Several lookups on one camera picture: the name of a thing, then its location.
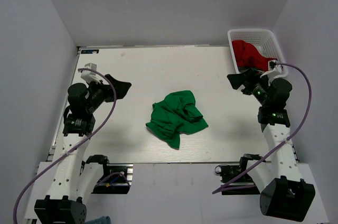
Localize red t shirt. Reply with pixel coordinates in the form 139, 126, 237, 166
231, 40, 274, 71

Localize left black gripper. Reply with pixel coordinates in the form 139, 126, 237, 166
86, 74, 132, 114

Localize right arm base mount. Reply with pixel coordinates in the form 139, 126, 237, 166
214, 164, 261, 196

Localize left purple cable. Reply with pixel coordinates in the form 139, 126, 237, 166
12, 68, 117, 224

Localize white plastic basket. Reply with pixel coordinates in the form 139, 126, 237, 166
228, 29, 288, 77

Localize purple cable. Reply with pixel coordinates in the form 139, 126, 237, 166
211, 62, 312, 194
12, 68, 117, 224

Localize blue label sticker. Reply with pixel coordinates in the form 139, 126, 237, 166
81, 49, 99, 54

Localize blue cloth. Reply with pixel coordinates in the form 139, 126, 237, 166
85, 216, 111, 224

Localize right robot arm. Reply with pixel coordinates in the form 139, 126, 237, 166
227, 69, 315, 222

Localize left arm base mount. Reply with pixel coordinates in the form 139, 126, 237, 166
92, 164, 134, 195

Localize green t shirt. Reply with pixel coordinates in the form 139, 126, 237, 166
146, 90, 209, 150

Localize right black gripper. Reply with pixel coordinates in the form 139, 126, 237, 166
227, 68, 271, 106

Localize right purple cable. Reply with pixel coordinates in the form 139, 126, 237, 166
211, 62, 312, 194

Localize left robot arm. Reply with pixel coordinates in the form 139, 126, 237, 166
34, 72, 132, 223

